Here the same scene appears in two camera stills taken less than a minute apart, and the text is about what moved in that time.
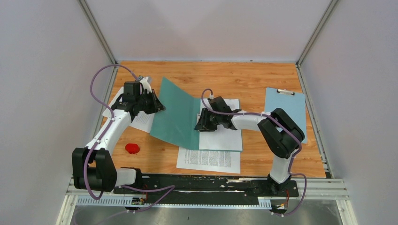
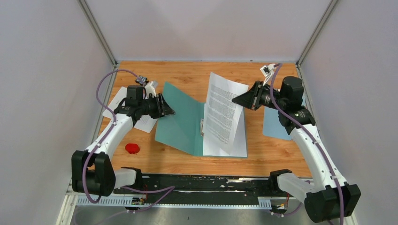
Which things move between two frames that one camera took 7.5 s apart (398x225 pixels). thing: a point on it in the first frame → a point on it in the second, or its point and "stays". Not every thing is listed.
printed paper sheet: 228,161 → 222,114
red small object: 132,148 stays
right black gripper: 203,125 → 250,98
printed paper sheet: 143,121 stays
